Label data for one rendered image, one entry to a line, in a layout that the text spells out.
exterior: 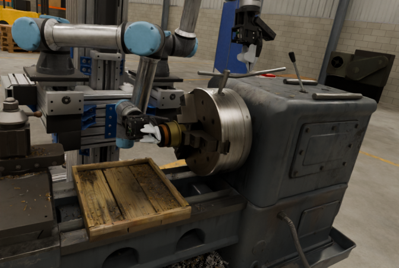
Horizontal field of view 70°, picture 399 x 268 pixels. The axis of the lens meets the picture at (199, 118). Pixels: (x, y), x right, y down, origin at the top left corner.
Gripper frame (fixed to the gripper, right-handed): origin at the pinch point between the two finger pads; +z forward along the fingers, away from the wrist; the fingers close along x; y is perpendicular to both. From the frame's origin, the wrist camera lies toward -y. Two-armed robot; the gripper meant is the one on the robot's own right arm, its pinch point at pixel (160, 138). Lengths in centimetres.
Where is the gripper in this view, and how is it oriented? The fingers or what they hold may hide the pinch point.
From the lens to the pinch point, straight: 92.0
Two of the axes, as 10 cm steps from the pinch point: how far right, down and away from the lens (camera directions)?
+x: 1.4, -9.4, -3.0
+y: -8.6, 0.4, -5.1
